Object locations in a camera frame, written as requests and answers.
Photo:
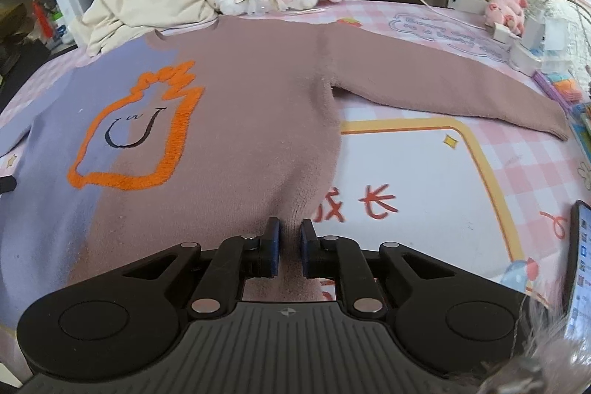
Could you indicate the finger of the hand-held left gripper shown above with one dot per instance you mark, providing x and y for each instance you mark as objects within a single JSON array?
[{"x": 7, "y": 185}]

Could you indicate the pink pig plush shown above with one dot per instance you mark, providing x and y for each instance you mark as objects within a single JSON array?
[{"x": 503, "y": 8}]

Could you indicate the small white charger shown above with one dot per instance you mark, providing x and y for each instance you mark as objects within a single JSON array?
[{"x": 504, "y": 33}]

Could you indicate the brown and purple sweater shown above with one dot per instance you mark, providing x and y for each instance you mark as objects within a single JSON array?
[{"x": 258, "y": 108}]

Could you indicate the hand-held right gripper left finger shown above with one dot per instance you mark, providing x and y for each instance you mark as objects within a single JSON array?
[{"x": 273, "y": 248}]

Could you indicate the black smartphone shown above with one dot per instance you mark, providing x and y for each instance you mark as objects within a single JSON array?
[{"x": 581, "y": 264}]

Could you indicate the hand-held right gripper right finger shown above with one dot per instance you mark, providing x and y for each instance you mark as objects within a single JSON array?
[{"x": 305, "y": 251}]

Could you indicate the white power adapter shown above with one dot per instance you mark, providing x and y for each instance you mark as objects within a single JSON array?
[{"x": 526, "y": 52}]

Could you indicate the pink checked cartoon mat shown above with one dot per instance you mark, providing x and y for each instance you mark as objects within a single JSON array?
[{"x": 415, "y": 172}]

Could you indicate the colourful stationery packet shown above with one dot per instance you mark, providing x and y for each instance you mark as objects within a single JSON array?
[{"x": 561, "y": 87}]

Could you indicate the white knitted cloth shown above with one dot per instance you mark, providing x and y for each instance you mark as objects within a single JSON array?
[{"x": 570, "y": 29}]

